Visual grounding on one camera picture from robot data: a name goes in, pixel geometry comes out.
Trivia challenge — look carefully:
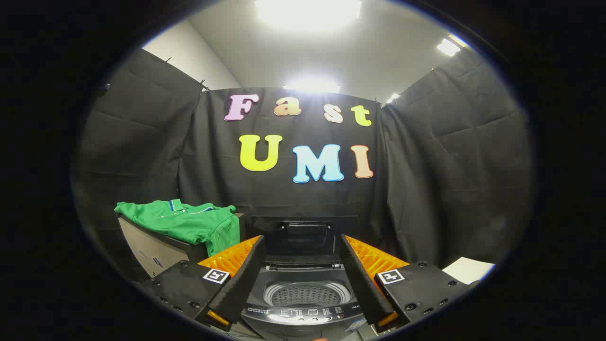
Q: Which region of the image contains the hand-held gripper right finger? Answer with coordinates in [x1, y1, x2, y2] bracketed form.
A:
[340, 234, 475, 332]

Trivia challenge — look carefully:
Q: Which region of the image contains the ceiling light panel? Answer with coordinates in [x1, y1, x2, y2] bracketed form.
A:
[255, 0, 363, 31]
[283, 78, 341, 94]
[437, 34, 469, 57]

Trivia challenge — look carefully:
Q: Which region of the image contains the dark grey washing machine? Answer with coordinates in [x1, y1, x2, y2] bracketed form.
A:
[239, 263, 379, 341]

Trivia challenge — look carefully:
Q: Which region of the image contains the green polo shirt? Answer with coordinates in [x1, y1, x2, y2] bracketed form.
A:
[115, 199, 241, 257]

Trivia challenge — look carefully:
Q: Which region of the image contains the black backdrop cloth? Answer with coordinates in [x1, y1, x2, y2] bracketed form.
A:
[71, 47, 535, 285]

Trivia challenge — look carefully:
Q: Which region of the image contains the grey cabinet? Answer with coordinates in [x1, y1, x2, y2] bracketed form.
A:
[117, 213, 247, 280]

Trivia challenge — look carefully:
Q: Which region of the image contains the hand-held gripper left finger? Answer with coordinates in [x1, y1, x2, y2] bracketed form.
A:
[142, 235, 266, 332]

